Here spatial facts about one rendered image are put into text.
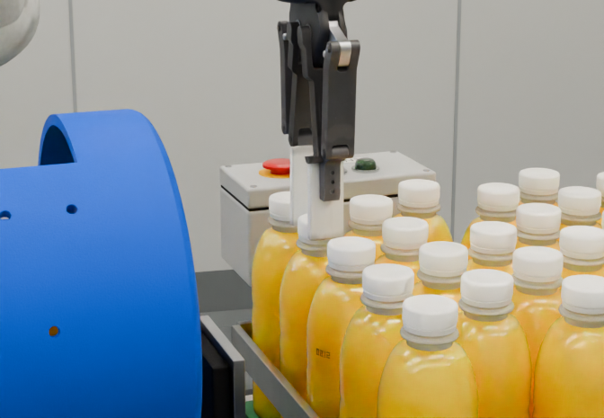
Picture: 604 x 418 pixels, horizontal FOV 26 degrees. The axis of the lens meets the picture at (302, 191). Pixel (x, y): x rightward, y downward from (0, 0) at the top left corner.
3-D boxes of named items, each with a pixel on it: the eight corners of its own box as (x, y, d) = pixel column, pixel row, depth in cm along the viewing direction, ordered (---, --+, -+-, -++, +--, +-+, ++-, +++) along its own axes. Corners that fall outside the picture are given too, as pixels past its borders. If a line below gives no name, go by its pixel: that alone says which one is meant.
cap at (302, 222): (289, 246, 112) (288, 226, 111) (310, 234, 115) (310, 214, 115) (330, 253, 110) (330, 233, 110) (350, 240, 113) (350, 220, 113)
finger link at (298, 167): (292, 147, 111) (289, 146, 112) (292, 226, 113) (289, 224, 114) (325, 145, 112) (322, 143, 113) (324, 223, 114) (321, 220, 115)
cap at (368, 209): (398, 228, 117) (399, 209, 116) (357, 232, 116) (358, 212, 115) (383, 216, 121) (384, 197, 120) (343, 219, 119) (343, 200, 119)
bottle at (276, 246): (341, 402, 125) (343, 216, 120) (299, 429, 119) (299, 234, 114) (282, 385, 129) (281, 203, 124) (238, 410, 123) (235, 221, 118)
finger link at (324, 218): (341, 155, 109) (343, 156, 108) (341, 235, 111) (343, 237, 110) (306, 157, 108) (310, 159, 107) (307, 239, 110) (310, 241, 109)
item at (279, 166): (257, 170, 133) (257, 158, 132) (291, 166, 134) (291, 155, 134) (269, 178, 129) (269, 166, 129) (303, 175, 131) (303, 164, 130)
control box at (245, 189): (220, 258, 137) (218, 163, 134) (395, 238, 144) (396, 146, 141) (249, 288, 128) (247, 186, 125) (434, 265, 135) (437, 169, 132)
